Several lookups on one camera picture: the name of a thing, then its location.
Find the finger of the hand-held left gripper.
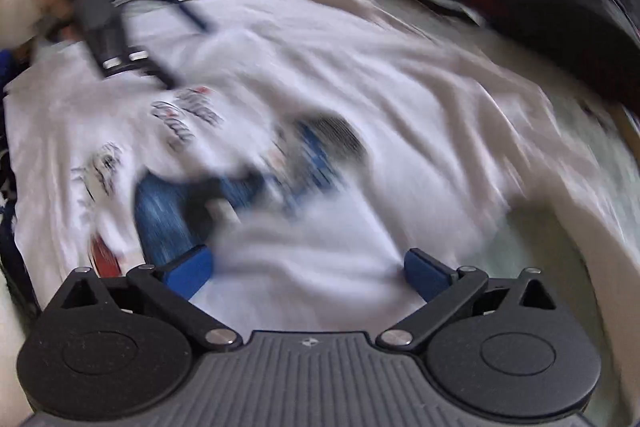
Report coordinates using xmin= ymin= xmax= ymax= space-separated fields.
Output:
xmin=102 ymin=49 xmax=181 ymax=89
xmin=170 ymin=0 xmax=211 ymax=34

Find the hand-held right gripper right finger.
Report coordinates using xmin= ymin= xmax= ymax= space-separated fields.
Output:
xmin=376 ymin=248 xmax=557 ymax=353

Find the black backpack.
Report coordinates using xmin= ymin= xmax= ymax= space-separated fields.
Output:
xmin=415 ymin=0 xmax=640 ymax=108

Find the person's left hand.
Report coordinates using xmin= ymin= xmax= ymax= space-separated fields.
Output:
xmin=36 ymin=0 xmax=76 ymax=40

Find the white printed t-shirt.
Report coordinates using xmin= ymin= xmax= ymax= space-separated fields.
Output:
xmin=5 ymin=0 xmax=640 ymax=339

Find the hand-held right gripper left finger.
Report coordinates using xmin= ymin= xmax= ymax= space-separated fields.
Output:
xmin=60 ymin=244 xmax=241 ymax=352

